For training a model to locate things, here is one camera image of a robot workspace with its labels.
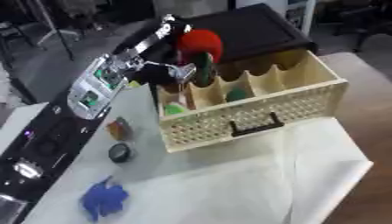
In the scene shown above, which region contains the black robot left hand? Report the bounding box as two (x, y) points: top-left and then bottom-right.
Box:
(111, 13), (200, 86)

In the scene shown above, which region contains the red and green soft toy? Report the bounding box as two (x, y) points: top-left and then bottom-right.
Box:
(174, 28), (226, 88)

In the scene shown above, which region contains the pale drawer with compartments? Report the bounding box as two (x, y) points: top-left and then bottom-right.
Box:
(154, 48), (351, 154)

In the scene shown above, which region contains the light green toy ball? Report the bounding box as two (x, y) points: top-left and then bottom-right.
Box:
(162, 102), (190, 116)

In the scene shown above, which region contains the orange multicolour block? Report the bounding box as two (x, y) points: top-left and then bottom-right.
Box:
(104, 115), (137, 142)

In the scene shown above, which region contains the dark green toy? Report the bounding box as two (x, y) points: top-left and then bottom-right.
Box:
(225, 87), (250, 102)

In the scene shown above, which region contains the black round tape roll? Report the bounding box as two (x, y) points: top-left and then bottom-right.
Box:
(107, 142), (135, 164)

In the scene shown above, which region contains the black cabinet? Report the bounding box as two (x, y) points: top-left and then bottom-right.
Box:
(111, 3), (319, 65)

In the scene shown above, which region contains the tripod stand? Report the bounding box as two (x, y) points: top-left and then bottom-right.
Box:
(29, 0), (85, 61)

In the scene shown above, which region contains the white shelf unit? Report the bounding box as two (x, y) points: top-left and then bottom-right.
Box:
(283, 0), (319, 37)

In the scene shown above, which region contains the black chair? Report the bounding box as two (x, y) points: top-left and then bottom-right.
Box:
(331, 0), (392, 53)

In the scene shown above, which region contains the black drawer handle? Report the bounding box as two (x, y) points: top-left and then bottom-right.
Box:
(227, 111), (287, 137)

